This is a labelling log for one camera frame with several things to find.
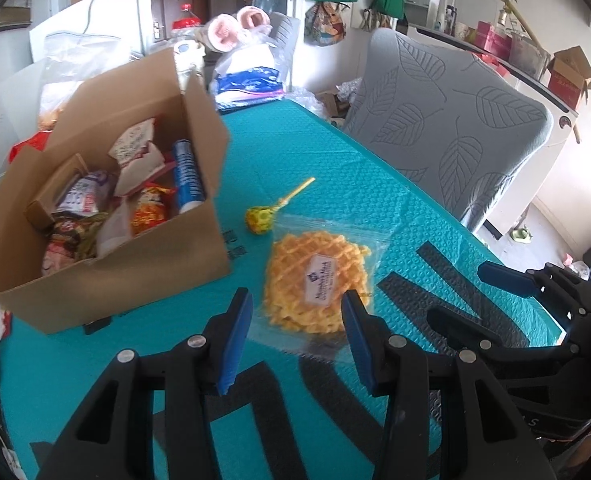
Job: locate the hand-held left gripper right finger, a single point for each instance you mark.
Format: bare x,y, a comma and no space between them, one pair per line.
360,345

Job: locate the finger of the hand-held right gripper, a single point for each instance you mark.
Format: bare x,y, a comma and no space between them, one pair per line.
505,277
470,332

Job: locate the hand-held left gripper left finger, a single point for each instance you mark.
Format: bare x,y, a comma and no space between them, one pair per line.
235,340

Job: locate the bagged yellow waffle cookie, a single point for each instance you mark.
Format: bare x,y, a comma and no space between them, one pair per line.
300,265

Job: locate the brown cardboard box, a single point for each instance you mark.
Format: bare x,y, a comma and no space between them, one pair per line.
125,285

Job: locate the orange red snack packet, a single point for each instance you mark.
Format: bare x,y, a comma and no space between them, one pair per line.
150,207

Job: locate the small clear plastic snack bag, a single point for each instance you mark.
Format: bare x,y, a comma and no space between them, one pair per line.
114,230

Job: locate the blue white candy tube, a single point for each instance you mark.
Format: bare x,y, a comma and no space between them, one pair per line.
188,175

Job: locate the dark brown snack packet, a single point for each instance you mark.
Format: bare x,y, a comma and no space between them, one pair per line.
70,240

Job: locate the purple white snack packet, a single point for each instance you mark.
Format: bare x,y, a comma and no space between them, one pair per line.
85,194

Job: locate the white red-trimmed drink mix packet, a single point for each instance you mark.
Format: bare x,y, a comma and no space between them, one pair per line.
135,150

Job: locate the yellow green lollipop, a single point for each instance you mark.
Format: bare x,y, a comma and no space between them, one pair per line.
259,218

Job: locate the white counter cabinet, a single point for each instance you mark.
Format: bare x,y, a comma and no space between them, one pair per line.
550,160

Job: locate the grey leaf-pattern chair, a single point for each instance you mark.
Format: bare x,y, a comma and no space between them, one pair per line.
450,125
285,50

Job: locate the teal printed table mat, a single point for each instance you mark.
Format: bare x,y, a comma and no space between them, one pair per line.
325,160

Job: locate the small brown red carton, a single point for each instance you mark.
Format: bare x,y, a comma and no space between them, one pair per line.
570,80

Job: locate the pink gift box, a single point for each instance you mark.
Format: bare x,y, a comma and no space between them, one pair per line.
493,42

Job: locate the crumpled clear plastic bag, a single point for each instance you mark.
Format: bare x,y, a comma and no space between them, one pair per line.
308,102

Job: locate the blue white tissue package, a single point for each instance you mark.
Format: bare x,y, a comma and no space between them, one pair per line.
245,85

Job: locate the red foil packet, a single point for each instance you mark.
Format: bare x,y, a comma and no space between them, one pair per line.
25,145

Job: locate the striped tote bag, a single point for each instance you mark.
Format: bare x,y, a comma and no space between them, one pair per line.
375,20

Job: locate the pink fluffy slipper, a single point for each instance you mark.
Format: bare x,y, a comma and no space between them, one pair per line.
221,34
254,17

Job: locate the colourful patterned tote bag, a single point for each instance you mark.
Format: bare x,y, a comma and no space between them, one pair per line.
325,27

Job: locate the large clear bag of pastries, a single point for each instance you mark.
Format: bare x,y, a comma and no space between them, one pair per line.
75,70

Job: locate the red label cola bottle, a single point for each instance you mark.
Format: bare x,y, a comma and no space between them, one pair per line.
188,22

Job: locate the white board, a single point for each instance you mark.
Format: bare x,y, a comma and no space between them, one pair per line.
17,95

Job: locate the white refrigerator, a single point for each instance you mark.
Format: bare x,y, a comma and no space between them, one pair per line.
110,15

